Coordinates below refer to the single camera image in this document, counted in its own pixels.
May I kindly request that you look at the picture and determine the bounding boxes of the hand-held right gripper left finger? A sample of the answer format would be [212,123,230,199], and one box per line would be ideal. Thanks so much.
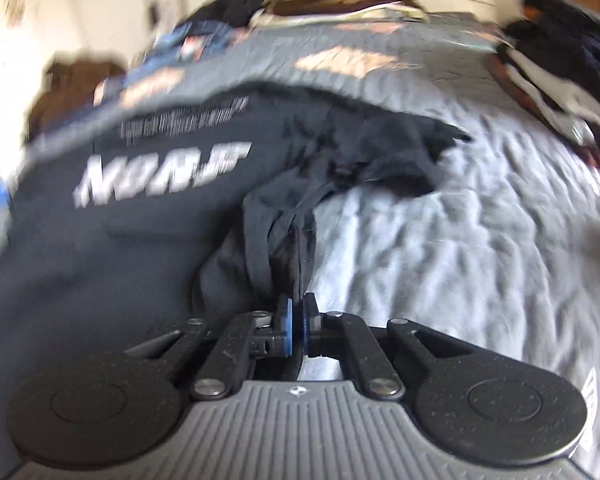
[124,294,297,402]

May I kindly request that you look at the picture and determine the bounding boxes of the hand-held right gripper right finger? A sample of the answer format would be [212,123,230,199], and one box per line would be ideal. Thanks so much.
[300,292,482,402]

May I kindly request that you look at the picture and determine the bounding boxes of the black printed t-shirt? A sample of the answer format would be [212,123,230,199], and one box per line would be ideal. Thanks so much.
[0,80,474,461]

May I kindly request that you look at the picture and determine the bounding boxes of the blue patterned clothes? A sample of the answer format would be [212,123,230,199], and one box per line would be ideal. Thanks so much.
[145,20,242,69]

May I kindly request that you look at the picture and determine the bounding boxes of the stack of folded brown clothes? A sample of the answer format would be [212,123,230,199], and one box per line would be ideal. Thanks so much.
[250,0,432,29]

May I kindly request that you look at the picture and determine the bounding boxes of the stack of folded dark clothes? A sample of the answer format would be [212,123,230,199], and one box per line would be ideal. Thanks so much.
[495,0,600,177]

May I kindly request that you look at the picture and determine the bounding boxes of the brown jacket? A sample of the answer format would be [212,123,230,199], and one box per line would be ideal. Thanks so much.
[27,57,129,137]

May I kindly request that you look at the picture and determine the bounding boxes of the grey printed bedspread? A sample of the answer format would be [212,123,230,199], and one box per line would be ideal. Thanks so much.
[10,10,600,480]

